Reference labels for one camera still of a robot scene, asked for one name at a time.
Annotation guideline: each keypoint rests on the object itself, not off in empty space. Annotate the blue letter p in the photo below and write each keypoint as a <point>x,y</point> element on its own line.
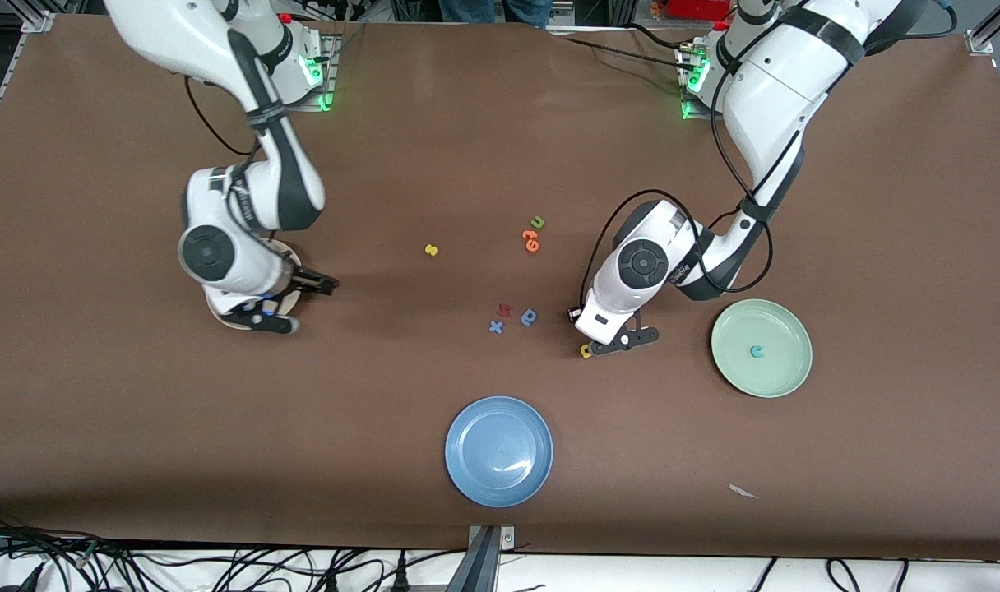
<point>534,315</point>

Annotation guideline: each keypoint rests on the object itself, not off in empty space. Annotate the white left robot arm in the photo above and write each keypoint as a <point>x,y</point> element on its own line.
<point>784,90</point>

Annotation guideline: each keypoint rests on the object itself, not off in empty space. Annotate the red box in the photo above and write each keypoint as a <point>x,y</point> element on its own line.
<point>697,8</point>

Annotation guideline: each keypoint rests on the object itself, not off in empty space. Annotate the black power plug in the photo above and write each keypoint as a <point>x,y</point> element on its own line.
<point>401,580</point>

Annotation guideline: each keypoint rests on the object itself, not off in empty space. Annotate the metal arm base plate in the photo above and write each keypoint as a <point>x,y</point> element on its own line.
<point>691,111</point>
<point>327,94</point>

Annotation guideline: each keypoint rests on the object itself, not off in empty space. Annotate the brown table cover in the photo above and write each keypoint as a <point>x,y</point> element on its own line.
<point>500,148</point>

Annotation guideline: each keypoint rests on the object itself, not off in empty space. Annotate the metal mount post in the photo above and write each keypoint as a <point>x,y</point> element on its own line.
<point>490,538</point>

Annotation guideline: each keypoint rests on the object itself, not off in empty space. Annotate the blue plate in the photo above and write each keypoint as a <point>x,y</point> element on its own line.
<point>498,452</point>

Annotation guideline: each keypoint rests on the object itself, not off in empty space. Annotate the white paper scrap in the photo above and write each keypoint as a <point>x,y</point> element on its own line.
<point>741,491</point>

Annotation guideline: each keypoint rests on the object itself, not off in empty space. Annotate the person in blue jeans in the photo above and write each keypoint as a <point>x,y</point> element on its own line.
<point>467,10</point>

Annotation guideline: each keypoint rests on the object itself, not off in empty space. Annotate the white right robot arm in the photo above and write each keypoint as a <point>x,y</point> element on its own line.
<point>179,33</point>

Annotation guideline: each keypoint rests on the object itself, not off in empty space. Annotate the beige brown plate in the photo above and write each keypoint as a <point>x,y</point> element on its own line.
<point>289,256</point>

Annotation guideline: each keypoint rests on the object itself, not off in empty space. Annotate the aluminium corner bracket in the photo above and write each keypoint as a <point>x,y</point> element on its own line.
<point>38,20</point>
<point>983,37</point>

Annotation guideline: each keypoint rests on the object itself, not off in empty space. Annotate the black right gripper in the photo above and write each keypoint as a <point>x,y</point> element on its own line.
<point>309,281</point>

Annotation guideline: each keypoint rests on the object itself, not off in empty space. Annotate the green plate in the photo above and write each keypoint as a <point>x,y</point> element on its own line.
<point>784,329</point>

